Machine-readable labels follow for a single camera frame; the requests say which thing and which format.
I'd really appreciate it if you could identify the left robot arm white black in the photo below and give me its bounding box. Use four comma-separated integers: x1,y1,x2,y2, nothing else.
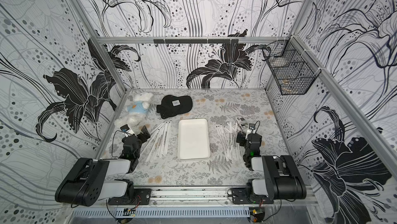
55,125,152,207

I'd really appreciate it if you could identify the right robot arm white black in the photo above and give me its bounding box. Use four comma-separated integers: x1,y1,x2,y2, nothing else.
243,134,307,204

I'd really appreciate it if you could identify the white storage tray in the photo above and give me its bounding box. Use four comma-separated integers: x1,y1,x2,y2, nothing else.
177,118,211,161

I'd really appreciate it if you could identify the small remote device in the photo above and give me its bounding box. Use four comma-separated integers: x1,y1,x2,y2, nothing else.
236,117,248,128

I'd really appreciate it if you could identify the white teddy bear blue shirt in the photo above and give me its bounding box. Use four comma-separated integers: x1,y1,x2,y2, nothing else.
114,92,154,129

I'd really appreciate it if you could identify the black cap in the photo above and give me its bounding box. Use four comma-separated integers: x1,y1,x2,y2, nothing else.
156,95,193,119

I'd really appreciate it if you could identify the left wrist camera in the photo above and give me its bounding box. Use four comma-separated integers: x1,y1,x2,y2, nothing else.
120,125,130,134

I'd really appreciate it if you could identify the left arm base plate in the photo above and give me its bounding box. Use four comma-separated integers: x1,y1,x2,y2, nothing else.
108,188,152,206

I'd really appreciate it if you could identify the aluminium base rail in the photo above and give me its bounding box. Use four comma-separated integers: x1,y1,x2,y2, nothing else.
63,185,320,208

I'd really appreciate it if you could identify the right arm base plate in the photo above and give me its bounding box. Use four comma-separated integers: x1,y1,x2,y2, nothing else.
227,188,274,205

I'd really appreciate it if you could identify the black wire basket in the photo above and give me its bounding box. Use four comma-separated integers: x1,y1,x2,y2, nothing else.
262,40,317,95

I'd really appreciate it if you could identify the white cable duct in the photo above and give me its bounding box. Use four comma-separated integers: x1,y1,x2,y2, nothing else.
73,207,250,219

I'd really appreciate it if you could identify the black wall bar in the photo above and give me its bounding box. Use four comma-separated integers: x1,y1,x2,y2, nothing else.
153,38,239,44

